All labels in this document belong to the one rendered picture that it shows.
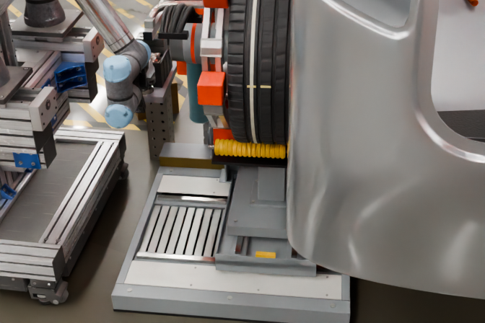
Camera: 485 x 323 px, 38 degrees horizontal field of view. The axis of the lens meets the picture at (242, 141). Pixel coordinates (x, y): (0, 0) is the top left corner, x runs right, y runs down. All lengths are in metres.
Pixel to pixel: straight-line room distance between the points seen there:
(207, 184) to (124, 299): 0.71
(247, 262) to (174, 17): 0.92
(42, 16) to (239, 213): 1.02
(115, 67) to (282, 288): 1.04
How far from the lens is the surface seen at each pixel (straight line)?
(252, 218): 2.61
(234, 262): 2.57
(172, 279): 2.61
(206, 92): 2.10
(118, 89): 1.99
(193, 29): 2.38
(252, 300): 2.51
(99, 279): 2.77
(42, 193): 2.88
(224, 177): 3.02
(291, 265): 2.55
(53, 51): 2.77
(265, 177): 2.62
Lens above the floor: 1.87
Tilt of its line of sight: 33 degrees down
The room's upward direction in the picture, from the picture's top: 1 degrees counter-clockwise
